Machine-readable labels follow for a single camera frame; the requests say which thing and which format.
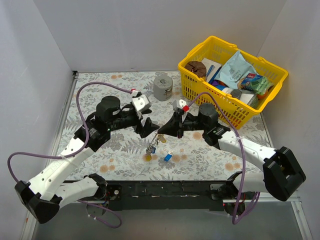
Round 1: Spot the brown round item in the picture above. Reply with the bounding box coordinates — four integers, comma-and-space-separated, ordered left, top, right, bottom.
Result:
184, 61, 207, 78

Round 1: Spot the purple cable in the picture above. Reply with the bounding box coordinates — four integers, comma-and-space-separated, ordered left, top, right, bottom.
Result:
188, 92, 261, 225
7, 81, 137, 229

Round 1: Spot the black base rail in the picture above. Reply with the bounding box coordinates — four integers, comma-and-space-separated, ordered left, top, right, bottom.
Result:
77, 179, 261, 212

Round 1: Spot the white box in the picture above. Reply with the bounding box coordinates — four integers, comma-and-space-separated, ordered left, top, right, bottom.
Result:
201, 58, 222, 83

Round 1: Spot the orange fruit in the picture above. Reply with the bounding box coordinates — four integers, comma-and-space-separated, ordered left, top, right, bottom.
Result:
257, 91, 269, 100

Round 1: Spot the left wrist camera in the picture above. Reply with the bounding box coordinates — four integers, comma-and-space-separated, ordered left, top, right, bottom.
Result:
131, 94, 152, 112

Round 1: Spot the light blue chips bag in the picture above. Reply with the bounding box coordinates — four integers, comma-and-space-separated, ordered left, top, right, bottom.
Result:
215, 50, 257, 89

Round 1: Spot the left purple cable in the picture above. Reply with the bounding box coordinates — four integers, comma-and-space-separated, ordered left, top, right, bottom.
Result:
7, 81, 137, 229

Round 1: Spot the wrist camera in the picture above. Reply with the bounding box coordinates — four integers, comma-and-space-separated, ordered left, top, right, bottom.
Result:
172, 99, 189, 114
131, 94, 152, 112

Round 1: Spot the grey toilet paper roll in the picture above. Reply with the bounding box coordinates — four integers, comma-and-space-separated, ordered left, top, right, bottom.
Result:
153, 74, 173, 102

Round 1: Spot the silver keyring with keys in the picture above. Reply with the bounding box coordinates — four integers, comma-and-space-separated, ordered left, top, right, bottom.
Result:
145, 133, 166, 162

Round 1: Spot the grey lid can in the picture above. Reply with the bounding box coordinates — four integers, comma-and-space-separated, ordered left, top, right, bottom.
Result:
230, 89, 242, 100

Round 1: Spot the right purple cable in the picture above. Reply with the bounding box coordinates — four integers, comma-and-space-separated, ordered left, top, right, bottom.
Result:
188, 92, 261, 225

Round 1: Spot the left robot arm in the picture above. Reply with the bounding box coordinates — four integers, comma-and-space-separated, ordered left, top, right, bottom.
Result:
14, 94, 159, 224

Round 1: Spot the green sponge pack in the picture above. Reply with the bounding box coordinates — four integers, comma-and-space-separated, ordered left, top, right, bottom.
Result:
237, 73, 274, 95

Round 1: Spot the blue key tag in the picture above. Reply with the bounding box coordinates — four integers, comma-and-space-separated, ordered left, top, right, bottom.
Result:
164, 150, 173, 162

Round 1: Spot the yellow plastic basket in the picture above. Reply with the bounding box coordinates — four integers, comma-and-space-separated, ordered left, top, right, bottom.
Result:
178, 36, 289, 130

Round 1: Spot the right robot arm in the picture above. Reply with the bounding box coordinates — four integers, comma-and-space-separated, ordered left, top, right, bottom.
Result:
158, 103, 306, 202

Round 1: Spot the floral table mat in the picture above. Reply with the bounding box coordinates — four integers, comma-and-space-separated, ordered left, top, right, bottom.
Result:
58, 71, 259, 181

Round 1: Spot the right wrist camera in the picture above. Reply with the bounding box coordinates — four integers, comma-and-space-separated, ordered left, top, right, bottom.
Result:
172, 99, 189, 114

